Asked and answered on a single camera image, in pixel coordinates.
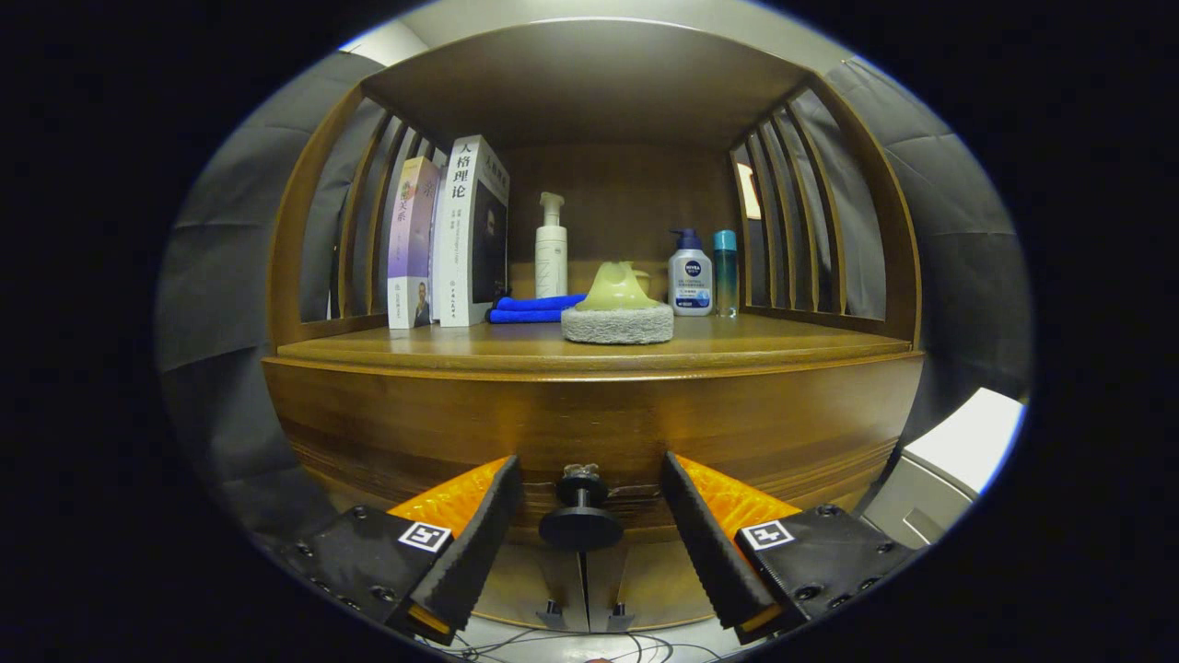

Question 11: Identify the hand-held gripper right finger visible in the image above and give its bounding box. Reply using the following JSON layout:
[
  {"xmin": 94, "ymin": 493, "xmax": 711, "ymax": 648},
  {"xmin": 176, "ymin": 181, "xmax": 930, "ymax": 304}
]
[{"xmin": 660, "ymin": 451, "xmax": 922, "ymax": 647}]

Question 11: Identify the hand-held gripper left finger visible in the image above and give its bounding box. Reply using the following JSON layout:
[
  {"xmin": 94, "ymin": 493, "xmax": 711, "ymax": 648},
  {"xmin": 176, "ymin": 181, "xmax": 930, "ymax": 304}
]
[{"xmin": 276, "ymin": 454, "xmax": 526, "ymax": 647}]

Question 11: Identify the black drawer knob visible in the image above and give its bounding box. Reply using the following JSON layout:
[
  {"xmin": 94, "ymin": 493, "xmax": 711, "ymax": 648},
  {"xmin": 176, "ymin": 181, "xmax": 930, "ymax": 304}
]
[{"xmin": 539, "ymin": 463, "xmax": 625, "ymax": 553}]

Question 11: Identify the grey scrub sponge yellow handle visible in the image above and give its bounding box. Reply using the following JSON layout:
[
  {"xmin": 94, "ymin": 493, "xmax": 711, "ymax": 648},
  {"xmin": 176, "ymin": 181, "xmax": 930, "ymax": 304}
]
[{"xmin": 561, "ymin": 261, "xmax": 675, "ymax": 346}]

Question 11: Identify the wooden countertop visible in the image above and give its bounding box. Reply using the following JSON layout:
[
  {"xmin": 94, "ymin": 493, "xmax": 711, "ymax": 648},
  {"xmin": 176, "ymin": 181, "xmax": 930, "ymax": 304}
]
[{"xmin": 263, "ymin": 313, "xmax": 925, "ymax": 377}]

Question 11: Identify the wooden cabinet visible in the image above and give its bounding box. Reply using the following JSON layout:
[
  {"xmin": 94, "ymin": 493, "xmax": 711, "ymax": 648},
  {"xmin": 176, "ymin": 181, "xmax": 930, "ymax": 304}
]
[{"xmin": 261, "ymin": 18, "xmax": 925, "ymax": 636}]

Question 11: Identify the blue folded cloth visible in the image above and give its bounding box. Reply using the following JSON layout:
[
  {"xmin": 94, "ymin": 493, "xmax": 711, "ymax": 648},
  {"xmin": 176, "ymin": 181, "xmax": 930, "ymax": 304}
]
[{"xmin": 487, "ymin": 293, "xmax": 588, "ymax": 325}]

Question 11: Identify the white bottle with blue pump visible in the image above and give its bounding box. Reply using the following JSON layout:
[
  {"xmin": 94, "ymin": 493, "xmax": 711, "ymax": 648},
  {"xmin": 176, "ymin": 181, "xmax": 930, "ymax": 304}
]
[{"xmin": 668, "ymin": 228, "xmax": 715, "ymax": 318}]

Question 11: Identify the teal capped clear bottle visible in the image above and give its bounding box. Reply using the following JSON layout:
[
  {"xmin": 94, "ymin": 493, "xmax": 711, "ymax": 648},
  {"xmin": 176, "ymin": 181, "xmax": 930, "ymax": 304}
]
[{"xmin": 713, "ymin": 229, "xmax": 739, "ymax": 319}]

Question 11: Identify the white appliance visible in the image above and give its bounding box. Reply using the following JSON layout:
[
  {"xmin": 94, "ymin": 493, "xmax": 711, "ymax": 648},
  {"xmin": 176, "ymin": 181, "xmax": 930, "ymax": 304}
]
[{"xmin": 857, "ymin": 387, "xmax": 1026, "ymax": 552}]

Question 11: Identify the purple book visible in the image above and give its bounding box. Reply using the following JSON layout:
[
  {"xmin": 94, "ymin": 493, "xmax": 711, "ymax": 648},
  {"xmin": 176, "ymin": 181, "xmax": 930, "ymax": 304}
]
[{"xmin": 387, "ymin": 156, "xmax": 441, "ymax": 331}]

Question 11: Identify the white book with portrait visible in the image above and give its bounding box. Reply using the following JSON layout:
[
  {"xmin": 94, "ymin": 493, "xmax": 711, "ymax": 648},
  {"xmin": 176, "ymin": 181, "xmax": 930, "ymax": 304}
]
[{"xmin": 431, "ymin": 134, "xmax": 511, "ymax": 329}]

